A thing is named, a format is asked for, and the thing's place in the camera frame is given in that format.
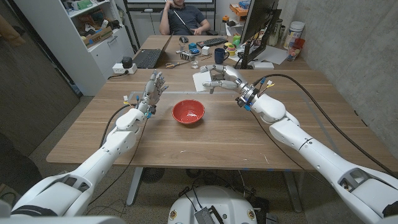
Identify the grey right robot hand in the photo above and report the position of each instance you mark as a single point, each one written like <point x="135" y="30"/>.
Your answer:
<point x="230" y="77"/>

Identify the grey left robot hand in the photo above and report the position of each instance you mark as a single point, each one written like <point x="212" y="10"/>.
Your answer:
<point x="152" y="91"/>

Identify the white cube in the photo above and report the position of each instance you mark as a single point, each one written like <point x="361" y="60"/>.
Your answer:
<point x="199" y="82"/>

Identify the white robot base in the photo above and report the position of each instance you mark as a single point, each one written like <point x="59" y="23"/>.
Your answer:
<point x="211" y="202"/>

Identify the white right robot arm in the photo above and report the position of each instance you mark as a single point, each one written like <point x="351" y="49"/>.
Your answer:
<point x="311" y="149"/>

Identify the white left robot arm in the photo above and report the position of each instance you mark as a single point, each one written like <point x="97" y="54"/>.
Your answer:
<point x="99" y="157"/>

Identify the red bowl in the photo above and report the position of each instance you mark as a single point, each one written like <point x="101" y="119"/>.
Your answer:
<point x="188" y="112"/>

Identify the dark blue mug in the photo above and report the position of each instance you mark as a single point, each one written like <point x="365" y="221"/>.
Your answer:
<point x="220" y="56"/>

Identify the stacked colourful cups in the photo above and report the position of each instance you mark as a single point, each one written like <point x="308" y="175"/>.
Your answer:
<point x="231" y="50"/>

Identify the dark laptop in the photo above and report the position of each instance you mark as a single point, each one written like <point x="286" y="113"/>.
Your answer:
<point x="148" y="57"/>

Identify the flat white box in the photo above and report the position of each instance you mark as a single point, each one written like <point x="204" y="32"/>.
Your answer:
<point x="263" y="65"/>

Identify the small white block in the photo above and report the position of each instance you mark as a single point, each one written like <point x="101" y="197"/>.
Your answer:
<point x="205" y="50"/>

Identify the clear drinking glass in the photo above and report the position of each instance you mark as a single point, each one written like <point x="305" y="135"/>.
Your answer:
<point x="195" y="62"/>

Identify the black power adapter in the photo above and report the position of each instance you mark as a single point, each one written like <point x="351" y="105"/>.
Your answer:
<point x="127" y="62"/>

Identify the white power strip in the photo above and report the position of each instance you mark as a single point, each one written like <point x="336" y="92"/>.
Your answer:
<point x="119" y="69"/>

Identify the black keyboard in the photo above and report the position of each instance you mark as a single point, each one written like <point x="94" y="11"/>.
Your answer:
<point x="212" y="42"/>

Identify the wooden office desk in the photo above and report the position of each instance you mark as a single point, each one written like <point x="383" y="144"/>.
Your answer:
<point x="161" y="45"/>

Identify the grey metal clips rack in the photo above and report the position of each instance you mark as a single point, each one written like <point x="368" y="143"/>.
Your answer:
<point x="186" y="56"/>

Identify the teal block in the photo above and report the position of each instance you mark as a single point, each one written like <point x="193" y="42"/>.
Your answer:
<point x="192" y="46"/>

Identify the white paper sheets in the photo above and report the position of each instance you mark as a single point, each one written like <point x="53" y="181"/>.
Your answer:
<point x="273" y="54"/>

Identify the small orange jar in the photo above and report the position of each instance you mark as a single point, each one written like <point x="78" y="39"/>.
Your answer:
<point x="225" y="19"/>

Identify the black computer mouse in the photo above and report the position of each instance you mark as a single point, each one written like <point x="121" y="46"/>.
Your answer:
<point x="184" y="39"/>

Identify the small clear jar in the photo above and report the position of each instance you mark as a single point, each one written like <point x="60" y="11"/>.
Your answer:
<point x="292" y="54"/>

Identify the black monitor with stand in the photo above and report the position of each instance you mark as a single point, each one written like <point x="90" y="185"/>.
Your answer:
<point x="259" y="17"/>

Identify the orange box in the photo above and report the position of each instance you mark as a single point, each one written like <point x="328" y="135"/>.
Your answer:
<point x="238" y="10"/>

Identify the man in dark shirt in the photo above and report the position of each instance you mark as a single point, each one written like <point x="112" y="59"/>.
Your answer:
<point x="186" y="17"/>

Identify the long thin grabber stick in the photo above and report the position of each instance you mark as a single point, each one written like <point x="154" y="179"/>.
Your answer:
<point x="182" y="20"/>

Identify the open cardboard box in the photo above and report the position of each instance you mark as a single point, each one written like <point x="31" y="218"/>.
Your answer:
<point x="98" y="37"/>

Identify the large white canister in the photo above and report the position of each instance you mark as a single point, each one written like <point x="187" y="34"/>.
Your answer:
<point x="293" y="32"/>

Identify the black round floor device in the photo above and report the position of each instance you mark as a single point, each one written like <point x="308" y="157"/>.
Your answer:
<point x="153" y="175"/>

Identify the white shelf cabinet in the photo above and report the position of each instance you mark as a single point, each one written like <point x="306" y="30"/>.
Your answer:
<point x="65" y="53"/>

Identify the grey table leg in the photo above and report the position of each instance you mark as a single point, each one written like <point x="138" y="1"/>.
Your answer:
<point x="293" y="193"/>
<point x="134" y="186"/>

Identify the green box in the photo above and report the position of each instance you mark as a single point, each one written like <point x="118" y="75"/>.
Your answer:
<point x="84" y="4"/>

